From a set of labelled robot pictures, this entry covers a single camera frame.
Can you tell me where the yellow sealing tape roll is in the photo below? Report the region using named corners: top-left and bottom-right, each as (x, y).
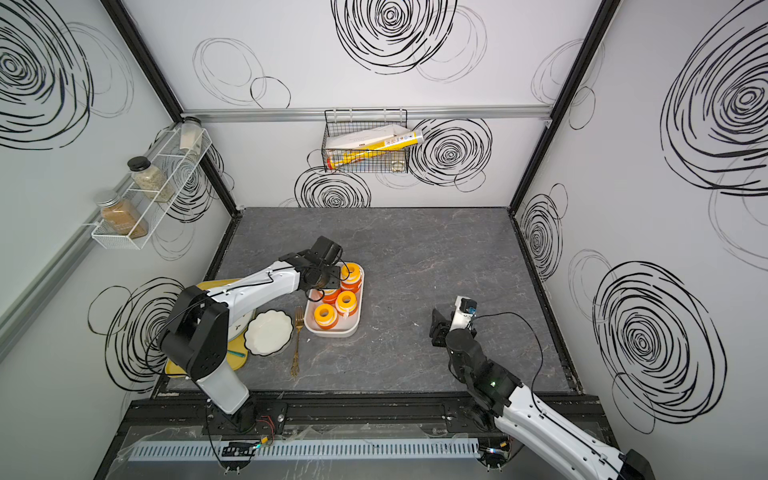
top-left (340, 262), bottom-right (363, 292)
top-left (313, 303), bottom-right (339, 331)
top-left (335, 290), bottom-right (359, 317)

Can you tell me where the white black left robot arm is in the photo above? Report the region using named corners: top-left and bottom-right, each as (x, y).
top-left (157, 236), bottom-right (343, 415)

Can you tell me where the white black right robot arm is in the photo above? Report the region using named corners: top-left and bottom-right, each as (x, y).
top-left (429, 307), bottom-right (655, 479)

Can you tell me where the white plastic storage box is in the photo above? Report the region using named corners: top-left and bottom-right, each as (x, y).
top-left (305, 266), bottom-right (365, 338)

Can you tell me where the yellow foil wrap box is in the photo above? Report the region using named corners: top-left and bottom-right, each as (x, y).
top-left (323, 130), bottom-right (424, 173)

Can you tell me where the gold fork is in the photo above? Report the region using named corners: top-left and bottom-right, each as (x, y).
top-left (290, 307), bottom-right (305, 379)

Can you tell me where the white scalloped small dish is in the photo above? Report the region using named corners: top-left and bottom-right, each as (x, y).
top-left (244, 310), bottom-right (294, 357)

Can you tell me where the yellow plastic tray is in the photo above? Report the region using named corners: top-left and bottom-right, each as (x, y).
top-left (164, 279), bottom-right (249, 378)

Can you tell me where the white paper package in basket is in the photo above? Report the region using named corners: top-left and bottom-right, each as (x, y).
top-left (325, 124), bottom-right (409, 150)

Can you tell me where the white spice jar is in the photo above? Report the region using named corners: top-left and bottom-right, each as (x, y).
top-left (179, 116), bottom-right (204, 155)

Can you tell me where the light spice jar black lid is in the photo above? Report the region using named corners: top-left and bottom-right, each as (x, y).
top-left (127, 156), bottom-right (175, 203)

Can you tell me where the brown spice jar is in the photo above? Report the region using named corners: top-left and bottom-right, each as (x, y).
top-left (94, 190), bottom-right (148, 239)

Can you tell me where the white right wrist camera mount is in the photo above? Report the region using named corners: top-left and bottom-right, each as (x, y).
top-left (450, 296), bottom-right (477, 330)

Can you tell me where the black wire wall basket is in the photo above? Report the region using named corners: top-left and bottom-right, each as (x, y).
top-left (321, 108), bottom-right (409, 173)

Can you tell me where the white slotted cable duct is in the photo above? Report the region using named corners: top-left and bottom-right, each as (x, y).
top-left (127, 438), bottom-right (480, 462)

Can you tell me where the silver wall rail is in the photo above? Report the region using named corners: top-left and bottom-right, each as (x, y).
top-left (181, 104), bottom-right (552, 123)

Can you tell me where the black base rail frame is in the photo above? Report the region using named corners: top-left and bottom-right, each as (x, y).
top-left (96, 392), bottom-right (559, 479)

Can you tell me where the white wire spice rack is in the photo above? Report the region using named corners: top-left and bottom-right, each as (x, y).
top-left (91, 124), bottom-right (214, 258)

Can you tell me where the black aluminium corner post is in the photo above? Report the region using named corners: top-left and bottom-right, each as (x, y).
top-left (100, 0), bottom-right (241, 218)

